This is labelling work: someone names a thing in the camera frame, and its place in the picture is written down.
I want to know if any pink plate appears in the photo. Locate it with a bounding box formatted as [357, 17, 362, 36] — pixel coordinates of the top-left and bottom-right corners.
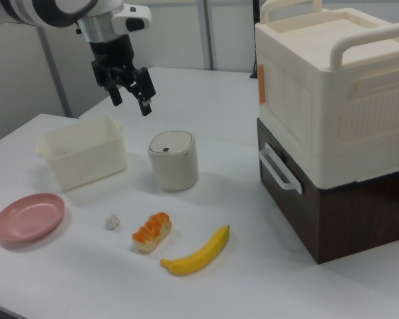
[0, 193, 67, 244]

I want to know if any yellow toy banana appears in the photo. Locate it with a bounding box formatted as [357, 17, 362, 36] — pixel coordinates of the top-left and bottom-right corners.
[160, 224, 231, 276]

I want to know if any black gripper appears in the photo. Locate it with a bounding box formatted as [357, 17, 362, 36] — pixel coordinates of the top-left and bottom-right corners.
[88, 34, 156, 117]

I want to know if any orange tape strip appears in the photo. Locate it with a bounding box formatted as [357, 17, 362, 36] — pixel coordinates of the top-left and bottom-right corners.
[257, 64, 267, 106]

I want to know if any white plastic storage bin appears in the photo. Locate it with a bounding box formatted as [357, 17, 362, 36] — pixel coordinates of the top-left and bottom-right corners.
[36, 114, 128, 193]

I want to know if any white drawer handle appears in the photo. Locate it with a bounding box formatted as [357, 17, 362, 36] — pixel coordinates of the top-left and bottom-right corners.
[259, 143, 303, 195]

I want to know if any dark brown drawer cabinet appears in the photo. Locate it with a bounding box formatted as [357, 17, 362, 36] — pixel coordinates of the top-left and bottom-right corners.
[256, 117, 399, 265]

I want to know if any small cream trash can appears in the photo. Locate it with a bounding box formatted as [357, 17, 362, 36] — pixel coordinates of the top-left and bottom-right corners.
[148, 130, 200, 191]

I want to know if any grey partition post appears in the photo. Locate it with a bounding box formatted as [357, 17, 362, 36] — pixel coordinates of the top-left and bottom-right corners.
[36, 19, 73, 118]
[203, 0, 219, 71]

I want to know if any cream toy microwave box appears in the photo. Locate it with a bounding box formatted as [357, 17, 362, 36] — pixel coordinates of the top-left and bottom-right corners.
[254, 0, 399, 189]

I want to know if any crumpled white paper ball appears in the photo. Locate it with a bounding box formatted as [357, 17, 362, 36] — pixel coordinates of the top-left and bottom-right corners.
[104, 213, 121, 231]

